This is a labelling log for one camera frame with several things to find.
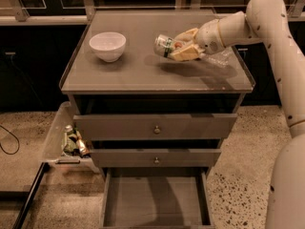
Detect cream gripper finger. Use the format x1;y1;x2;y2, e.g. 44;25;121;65
174;28;198;42
170;44;205;62

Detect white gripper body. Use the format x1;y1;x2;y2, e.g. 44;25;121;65
195;19;225;54

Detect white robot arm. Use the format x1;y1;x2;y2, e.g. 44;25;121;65
175;0;305;229

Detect grey drawer cabinet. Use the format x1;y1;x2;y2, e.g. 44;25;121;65
58;9;255;229

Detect grey top drawer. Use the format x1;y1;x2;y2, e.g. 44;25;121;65
73;114;237;140

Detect grey drawer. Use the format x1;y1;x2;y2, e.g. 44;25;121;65
99;168;215;229
73;114;237;140
91;149;221;168

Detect grey middle drawer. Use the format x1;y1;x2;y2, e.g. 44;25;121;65
91;149;221;168

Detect grey bottom drawer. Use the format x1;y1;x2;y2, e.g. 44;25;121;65
99;168;215;229

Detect clear plastic water bottle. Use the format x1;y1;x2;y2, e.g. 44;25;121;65
202;51;232;68

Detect white ceramic bowl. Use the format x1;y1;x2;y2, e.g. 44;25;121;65
89;31;127;62

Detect bottles in storage bin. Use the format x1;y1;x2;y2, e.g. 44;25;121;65
62;125;91;158

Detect clear plastic storage bin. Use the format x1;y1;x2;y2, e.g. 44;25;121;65
41;101;99;173

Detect metal frame railing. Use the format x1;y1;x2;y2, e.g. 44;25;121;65
0;0;305;26

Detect black floor rail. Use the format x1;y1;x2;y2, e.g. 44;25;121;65
12;162;50;229

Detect black floor cable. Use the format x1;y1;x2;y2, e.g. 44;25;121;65
0;125;21;156

